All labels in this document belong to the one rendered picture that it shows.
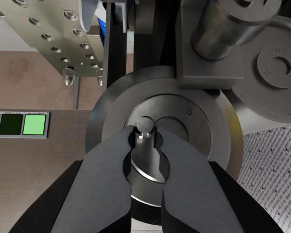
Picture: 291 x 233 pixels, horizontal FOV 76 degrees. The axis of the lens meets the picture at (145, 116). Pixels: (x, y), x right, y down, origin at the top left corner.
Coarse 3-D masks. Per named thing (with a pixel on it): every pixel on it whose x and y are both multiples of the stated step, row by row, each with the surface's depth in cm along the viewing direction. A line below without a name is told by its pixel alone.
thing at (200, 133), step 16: (160, 96) 16; (176, 96) 16; (144, 112) 16; (160, 112) 16; (176, 112) 16; (192, 112) 16; (176, 128) 16; (192, 128) 16; (208, 128) 16; (144, 144) 15; (192, 144) 15; (208, 144) 15; (144, 160) 15; (160, 176) 15
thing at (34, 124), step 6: (30, 120) 49; (36, 120) 49; (42, 120) 49; (24, 126) 49; (30, 126) 49; (36, 126) 49; (42, 126) 49; (24, 132) 48; (30, 132) 48; (36, 132) 49; (42, 132) 49
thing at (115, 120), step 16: (144, 80) 18; (160, 80) 18; (176, 80) 18; (128, 96) 17; (144, 96) 17; (192, 96) 17; (208, 96) 17; (112, 112) 17; (128, 112) 17; (208, 112) 17; (112, 128) 16; (224, 128) 17; (224, 144) 17; (224, 160) 16; (128, 176) 16; (144, 176) 16; (144, 192) 15; (160, 192) 15
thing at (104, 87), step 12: (108, 12) 21; (108, 24) 20; (120, 24) 31; (108, 36) 20; (120, 36) 31; (108, 48) 20; (120, 48) 31; (108, 60) 20; (120, 60) 31; (108, 72) 20; (120, 72) 32; (108, 84) 20
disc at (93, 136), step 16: (128, 80) 18; (112, 96) 18; (224, 96) 18; (96, 112) 18; (224, 112) 18; (96, 128) 17; (240, 128) 18; (96, 144) 17; (240, 144) 17; (240, 160) 17; (144, 208) 16; (160, 208) 16; (160, 224) 16
